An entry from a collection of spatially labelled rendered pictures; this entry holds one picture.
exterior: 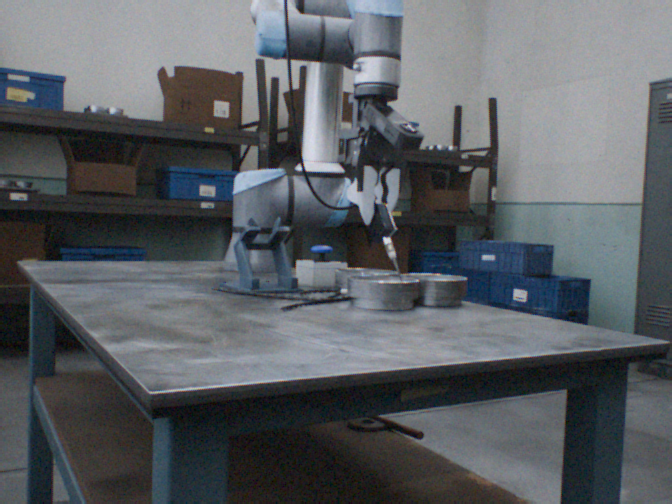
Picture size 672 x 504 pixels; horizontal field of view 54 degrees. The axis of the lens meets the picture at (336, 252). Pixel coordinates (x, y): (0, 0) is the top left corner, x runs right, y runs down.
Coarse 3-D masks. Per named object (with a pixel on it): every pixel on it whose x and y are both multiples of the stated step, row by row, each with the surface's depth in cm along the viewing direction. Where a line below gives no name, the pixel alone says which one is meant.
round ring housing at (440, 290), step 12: (408, 276) 107; (420, 276) 109; (432, 276) 109; (444, 276) 108; (456, 276) 106; (420, 288) 99; (432, 288) 99; (444, 288) 99; (456, 288) 100; (420, 300) 100; (432, 300) 99; (444, 300) 100; (456, 300) 101
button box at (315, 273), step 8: (296, 264) 123; (304, 264) 120; (312, 264) 118; (320, 264) 118; (328, 264) 119; (336, 264) 120; (344, 264) 120; (296, 272) 123; (304, 272) 120; (312, 272) 118; (320, 272) 118; (328, 272) 119; (304, 280) 120; (312, 280) 118; (320, 280) 118; (328, 280) 119
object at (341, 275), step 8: (336, 272) 108; (344, 272) 106; (352, 272) 114; (360, 272) 114; (368, 272) 114; (376, 272) 114; (384, 272) 113; (392, 272) 111; (336, 280) 108; (344, 280) 106; (344, 288) 107; (344, 296) 107
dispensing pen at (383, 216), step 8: (376, 208) 102; (384, 208) 102; (376, 216) 102; (384, 216) 101; (376, 224) 102; (384, 224) 100; (392, 224) 101; (376, 232) 102; (384, 232) 101; (376, 240) 103; (384, 240) 101; (392, 248) 101; (392, 256) 100
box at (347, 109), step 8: (288, 96) 499; (296, 96) 490; (344, 96) 495; (288, 104) 503; (296, 104) 494; (344, 104) 496; (352, 104) 500; (288, 112) 507; (296, 112) 497; (344, 112) 497; (352, 112) 501; (288, 120) 510; (296, 120) 499; (344, 120) 498; (352, 120) 502; (344, 128) 498; (288, 136) 510
